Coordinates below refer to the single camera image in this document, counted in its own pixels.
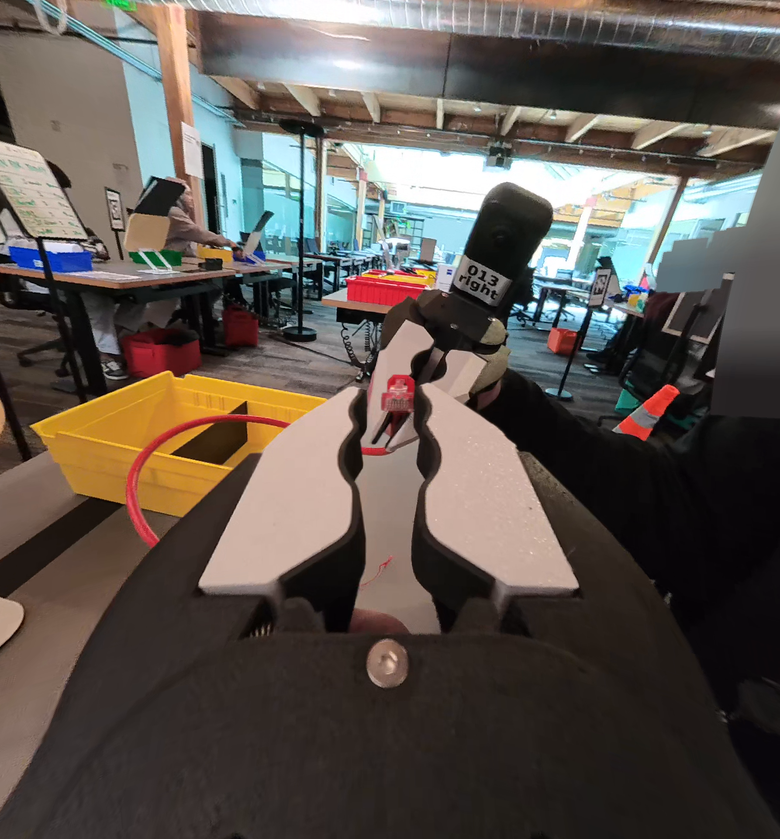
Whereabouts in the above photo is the wooden post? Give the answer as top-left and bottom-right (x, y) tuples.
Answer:
(154, 0), (202, 198)

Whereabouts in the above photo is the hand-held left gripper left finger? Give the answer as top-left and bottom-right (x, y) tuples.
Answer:
(199, 385), (369, 633)

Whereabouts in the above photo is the red plastic bin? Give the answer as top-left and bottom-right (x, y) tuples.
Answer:
(223, 307), (260, 348)
(346, 270), (433, 308)
(120, 328), (202, 380)

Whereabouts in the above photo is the long work table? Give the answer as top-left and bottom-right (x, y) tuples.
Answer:
(0, 259), (325, 394)

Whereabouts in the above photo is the red ethernet cable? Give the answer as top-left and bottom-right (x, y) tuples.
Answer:
(127, 375), (424, 549)

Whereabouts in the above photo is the whiteboard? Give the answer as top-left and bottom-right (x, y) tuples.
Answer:
(0, 133), (91, 245)

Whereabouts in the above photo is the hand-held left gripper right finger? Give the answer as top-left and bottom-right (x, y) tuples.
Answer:
(411, 383), (580, 633)

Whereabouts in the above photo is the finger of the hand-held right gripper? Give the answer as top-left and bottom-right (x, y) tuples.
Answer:
(424, 350), (496, 409)
(367, 320), (438, 397)

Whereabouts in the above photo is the yellow plastic bin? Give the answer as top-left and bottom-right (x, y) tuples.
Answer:
(31, 370), (328, 519)

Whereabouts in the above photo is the black and wooden document stand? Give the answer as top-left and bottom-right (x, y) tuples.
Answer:
(123, 176), (186, 271)

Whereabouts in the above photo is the blue plastic bin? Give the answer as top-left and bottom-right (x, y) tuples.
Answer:
(9, 241), (95, 273)

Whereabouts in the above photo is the orange traffic cone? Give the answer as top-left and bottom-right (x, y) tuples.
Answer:
(613, 385), (681, 441)

